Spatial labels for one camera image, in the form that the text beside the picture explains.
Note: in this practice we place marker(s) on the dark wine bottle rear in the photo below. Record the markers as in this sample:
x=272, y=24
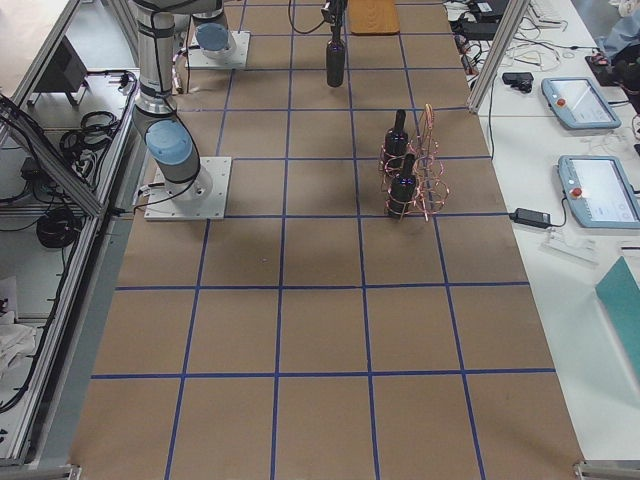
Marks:
x=396, y=142

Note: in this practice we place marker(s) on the copper wire bottle basket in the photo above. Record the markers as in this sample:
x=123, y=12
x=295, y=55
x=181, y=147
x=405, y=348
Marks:
x=431, y=191

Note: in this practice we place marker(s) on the dark wine bottle carried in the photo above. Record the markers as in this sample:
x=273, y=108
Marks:
x=335, y=62

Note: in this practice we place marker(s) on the dark wine bottle front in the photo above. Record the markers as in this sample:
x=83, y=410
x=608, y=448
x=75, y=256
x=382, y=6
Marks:
x=402, y=188

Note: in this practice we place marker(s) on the small black power adapter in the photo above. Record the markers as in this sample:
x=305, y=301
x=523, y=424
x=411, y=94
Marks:
x=533, y=218

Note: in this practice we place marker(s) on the wooden tray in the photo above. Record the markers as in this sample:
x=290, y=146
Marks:
x=373, y=17

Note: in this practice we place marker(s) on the dark wine bottle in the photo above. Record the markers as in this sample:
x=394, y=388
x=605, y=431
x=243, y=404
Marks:
x=396, y=142
x=402, y=188

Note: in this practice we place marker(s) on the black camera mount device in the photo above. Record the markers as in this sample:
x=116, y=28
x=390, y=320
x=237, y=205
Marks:
x=521, y=81

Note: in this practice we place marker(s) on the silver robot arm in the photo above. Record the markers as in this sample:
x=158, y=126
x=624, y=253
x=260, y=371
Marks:
x=213, y=37
x=155, y=114

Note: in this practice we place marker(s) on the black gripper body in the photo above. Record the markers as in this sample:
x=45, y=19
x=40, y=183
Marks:
x=338, y=10

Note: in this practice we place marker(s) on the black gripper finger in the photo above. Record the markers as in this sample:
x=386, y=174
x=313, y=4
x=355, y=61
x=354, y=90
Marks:
x=336, y=25

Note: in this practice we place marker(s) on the aluminium frame post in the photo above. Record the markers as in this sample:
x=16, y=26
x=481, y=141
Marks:
x=506, y=30

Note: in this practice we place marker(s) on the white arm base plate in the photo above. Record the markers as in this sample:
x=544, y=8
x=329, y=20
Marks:
x=205, y=199
x=236, y=61

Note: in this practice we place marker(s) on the teach pendant near person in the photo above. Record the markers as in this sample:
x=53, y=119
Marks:
x=579, y=104

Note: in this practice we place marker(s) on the teal folder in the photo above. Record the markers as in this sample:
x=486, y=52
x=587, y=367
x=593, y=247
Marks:
x=618, y=291

